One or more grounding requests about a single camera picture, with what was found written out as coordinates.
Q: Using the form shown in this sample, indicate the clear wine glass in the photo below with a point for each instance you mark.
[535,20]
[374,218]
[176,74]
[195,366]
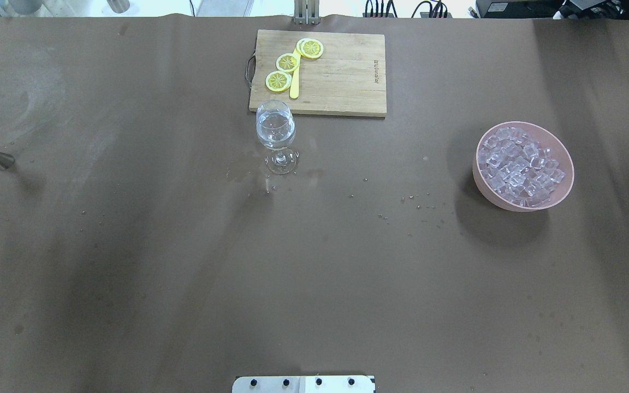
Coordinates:
[275,129]

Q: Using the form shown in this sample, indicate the pink bowl of ice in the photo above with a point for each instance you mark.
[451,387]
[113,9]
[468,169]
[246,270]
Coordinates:
[521,167]

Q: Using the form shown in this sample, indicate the yellow plastic knife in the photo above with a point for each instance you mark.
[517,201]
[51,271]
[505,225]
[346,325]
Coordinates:
[294,90]

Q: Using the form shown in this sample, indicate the lemon slice bottom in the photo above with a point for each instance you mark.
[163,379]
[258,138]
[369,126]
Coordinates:
[278,81]

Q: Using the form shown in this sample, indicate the lemon slice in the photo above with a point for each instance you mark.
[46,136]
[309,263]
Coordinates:
[310,48]
[278,81]
[288,62]

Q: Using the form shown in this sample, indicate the wooden cutting board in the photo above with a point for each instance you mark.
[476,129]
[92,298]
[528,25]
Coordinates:
[349,79]

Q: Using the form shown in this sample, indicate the lemon slice middle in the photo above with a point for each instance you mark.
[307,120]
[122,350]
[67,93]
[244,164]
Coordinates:
[288,62]

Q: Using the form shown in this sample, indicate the lemon slice top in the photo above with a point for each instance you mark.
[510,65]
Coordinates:
[310,48]

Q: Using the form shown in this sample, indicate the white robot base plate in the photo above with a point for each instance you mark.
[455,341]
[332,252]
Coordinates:
[305,383]

